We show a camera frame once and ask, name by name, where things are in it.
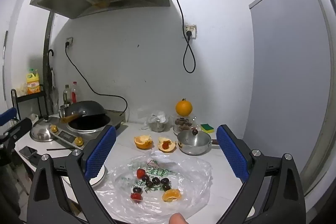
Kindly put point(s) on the orange peel half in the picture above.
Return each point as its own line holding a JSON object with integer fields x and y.
{"x": 143, "y": 142}

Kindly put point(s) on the black pouch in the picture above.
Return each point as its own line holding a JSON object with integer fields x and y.
{"x": 34, "y": 159}

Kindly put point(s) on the orange peel with red flesh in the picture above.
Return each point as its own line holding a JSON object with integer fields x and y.
{"x": 170, "y": 146}

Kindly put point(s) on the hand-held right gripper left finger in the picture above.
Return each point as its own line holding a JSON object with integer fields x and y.
{"x": 101, "y": 153}

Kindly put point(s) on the dark vertical pipe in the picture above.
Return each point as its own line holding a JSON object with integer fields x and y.
{"x": 47, "y": 37}

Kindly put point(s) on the yellow detergent bottle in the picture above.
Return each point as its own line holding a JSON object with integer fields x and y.
{"x": 33, "y": 83}

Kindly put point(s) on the tall white cabinet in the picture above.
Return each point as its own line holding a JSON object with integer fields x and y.
{"x": 288, "y": 69}

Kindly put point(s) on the oil bottle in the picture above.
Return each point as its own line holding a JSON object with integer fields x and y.
{"x": 66, "y": 95}

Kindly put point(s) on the steel cup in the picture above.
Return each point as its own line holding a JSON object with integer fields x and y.
{"x": 157, "y": 125}

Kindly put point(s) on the whole orange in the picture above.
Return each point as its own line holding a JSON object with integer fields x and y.
{"x": 183, "y": 108}

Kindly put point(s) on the black metal rack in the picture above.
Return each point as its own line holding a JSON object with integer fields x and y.
{"x": 29, "y": 96}

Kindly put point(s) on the small gold cooker knob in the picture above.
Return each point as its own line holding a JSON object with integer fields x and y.
{"x": 54, "y": 128}

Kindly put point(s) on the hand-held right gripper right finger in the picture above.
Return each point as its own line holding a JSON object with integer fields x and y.
{"x": 232, "y": 153}

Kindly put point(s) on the red cap clear bottle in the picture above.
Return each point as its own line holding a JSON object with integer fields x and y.
{"x": 74, "y": 92}

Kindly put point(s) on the small steel saucepan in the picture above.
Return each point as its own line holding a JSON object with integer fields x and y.
{"x": 194, "y": 149}

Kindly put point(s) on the clear glass fruit bowl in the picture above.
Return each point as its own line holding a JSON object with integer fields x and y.
{"x": 183, "y": 124}

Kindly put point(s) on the steel induction cooker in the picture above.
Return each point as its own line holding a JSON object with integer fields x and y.
{"x": 65, "y": 136}

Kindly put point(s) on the small metal mug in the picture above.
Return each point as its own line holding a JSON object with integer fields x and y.
{"x": 63, "y": 110}

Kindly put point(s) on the clear printed plastic bag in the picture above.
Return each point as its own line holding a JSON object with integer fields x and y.
{"x": 189, "y": 174}

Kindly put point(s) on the white wall socket with plug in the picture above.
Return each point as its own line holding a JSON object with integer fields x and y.
{"x": 193, "y": 28}

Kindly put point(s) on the white round plate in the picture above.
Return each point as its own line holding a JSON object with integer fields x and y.
{"x": 101, "y": 176}

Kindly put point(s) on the cluster of cherries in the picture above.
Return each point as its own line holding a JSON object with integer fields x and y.
{"x": 156, "y": 181}

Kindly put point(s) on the single orange segment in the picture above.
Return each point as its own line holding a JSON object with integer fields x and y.
{"x": 167, "y": 195}

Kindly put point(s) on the person's right hand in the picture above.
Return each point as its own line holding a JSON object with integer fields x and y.
{"x": 178, "y": 219}

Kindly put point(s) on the steel saucepan lid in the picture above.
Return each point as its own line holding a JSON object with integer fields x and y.
{"x": 193, "y": 138}

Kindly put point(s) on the small white wall socket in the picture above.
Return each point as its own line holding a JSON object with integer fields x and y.
{"x": 70, "y": 40}

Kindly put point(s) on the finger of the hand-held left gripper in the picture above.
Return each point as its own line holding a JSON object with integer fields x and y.
{"x": 18, "y": 128}
{"x": 8, "y": 116}

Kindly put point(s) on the joined orange segments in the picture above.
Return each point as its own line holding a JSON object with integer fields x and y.
{"x": 176, "y": 193}

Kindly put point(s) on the silver phone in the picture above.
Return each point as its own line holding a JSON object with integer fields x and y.
{"x": 26, "y": 151}

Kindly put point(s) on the large gold cooker knob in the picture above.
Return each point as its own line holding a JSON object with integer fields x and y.
{"x": 79, "y": 141}

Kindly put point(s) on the yellow green sponge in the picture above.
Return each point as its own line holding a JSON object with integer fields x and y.
{"x": 208, "y": 128}

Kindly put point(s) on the steel wok lid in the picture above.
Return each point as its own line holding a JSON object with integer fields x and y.
{"x": 42, "y": 130}

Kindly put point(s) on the black chopstick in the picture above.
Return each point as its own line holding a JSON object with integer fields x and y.
{"x": 60, "y": 148}

